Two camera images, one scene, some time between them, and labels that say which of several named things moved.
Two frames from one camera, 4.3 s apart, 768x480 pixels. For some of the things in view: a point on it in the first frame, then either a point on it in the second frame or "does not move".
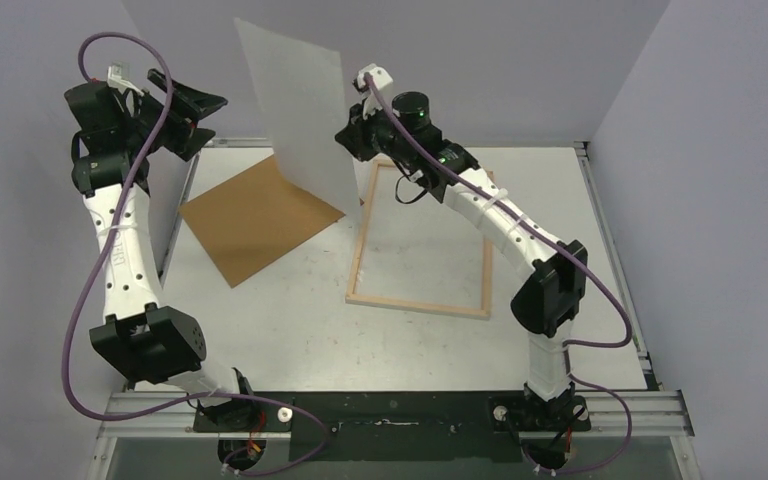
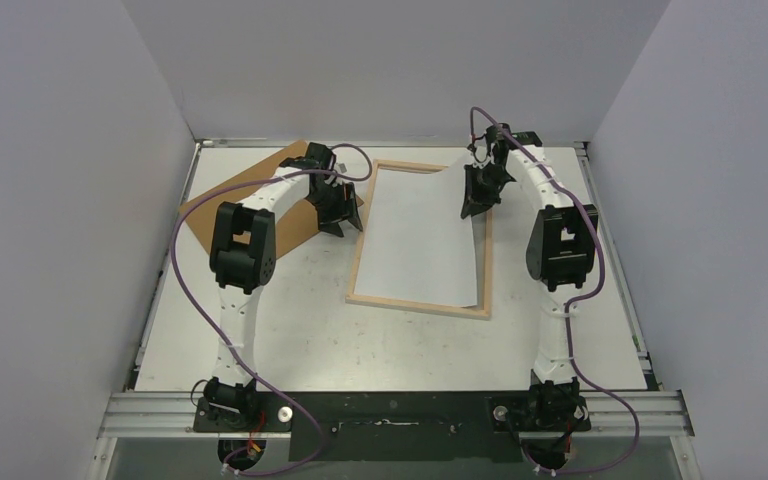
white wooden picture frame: (447, 310) does not move
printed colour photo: (301, 90) -> (416, 247)
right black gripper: (355, 139) -> (483, 177)
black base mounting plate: (398, 426) does not move
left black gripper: (188, 109) -> (330, 222)
